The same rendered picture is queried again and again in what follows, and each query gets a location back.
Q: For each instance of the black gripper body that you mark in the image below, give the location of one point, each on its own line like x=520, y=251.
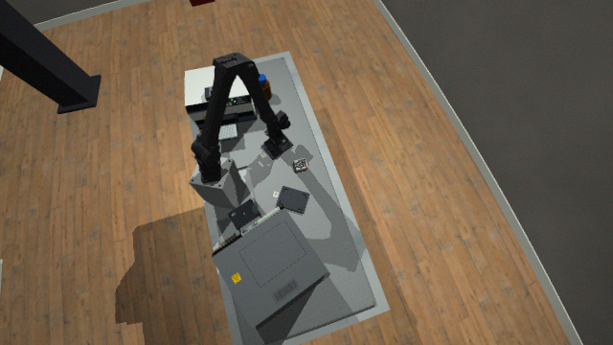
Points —
x=274, y=139

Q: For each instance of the brown bottle with blue cap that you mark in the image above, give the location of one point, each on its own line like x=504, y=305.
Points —
x=265, y=86

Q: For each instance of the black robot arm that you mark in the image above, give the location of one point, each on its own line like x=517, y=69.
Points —
x=207, y=154

